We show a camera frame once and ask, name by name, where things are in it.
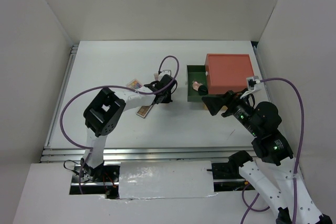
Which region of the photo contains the coral drawer cabinet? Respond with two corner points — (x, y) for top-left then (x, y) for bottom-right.
(205, 54), (254, 94)

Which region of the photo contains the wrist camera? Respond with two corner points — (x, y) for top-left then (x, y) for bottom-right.
(240, 76), (261, 99)
(153, 70), (172, 80)

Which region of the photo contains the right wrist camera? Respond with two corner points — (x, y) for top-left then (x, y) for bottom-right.
(240, 76), (261, 99)

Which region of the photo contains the aluminium right rail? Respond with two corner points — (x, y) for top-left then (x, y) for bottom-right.
(251, 41), (272, 102)

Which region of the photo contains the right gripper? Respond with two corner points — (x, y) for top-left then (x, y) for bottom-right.
(201, 87), (260, 135)

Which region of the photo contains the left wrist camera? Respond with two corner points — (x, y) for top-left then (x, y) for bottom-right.
(153, 70), (172, 80)

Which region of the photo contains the aluminium left rail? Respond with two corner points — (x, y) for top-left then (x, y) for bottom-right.
(44, 44), (79, 149)

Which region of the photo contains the aluminium rail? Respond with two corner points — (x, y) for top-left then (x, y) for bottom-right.
(251, 41), (272, 102)
(44, 44), (79, 149)
(40, 147), (256, 163)

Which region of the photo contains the dark green round compact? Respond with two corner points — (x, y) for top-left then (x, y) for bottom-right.
(197, 85), (208, 96)

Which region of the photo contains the aluminium front rail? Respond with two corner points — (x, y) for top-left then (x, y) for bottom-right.
(40, 147), (256, 163)

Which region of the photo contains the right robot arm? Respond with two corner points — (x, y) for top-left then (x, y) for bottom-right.
(202, 91), (332, 223)

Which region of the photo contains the white cover plate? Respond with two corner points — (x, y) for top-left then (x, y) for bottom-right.
(119, 161), (216, 199)

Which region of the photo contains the peach makeup sponge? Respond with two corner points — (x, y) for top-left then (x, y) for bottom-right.
(192, 81), (202, 91)

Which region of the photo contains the brown eyeshadow palette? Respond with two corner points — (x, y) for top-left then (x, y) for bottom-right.
(136, 105), (153, 119)

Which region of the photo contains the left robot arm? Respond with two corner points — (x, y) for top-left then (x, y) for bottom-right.
(81, 74), (177, 182)

